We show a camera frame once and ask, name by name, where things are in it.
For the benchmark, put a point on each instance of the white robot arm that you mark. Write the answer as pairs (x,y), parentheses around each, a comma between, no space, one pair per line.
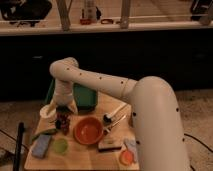
(156,116)

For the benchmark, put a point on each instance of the green plastic bin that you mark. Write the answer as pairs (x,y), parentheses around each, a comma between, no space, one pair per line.
(86,99)

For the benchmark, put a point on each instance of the orange bowl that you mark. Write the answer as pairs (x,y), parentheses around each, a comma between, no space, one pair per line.
(88,131)

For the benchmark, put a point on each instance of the wooden block eraser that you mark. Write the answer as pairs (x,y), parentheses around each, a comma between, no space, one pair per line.
(109,145)

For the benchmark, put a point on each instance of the metal spoon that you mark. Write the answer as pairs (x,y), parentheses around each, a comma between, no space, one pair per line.
(109,128)

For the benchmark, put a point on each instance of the metal cup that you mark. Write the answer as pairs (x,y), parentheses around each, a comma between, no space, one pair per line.
(62,125)

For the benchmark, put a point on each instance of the blue sponge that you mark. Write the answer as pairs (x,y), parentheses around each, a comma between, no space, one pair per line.
(41,146)

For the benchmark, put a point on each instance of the small green plate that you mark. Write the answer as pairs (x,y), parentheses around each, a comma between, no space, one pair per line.
(60,146)

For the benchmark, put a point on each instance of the black pole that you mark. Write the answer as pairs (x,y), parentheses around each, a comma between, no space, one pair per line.
(17,158)

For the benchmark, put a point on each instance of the white cloth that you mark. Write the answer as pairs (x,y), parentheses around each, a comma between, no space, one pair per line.
(130,145)

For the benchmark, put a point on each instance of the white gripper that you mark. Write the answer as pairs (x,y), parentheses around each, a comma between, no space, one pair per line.
(63,96)

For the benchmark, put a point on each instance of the white cup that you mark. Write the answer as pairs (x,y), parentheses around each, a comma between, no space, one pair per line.
(46,114)

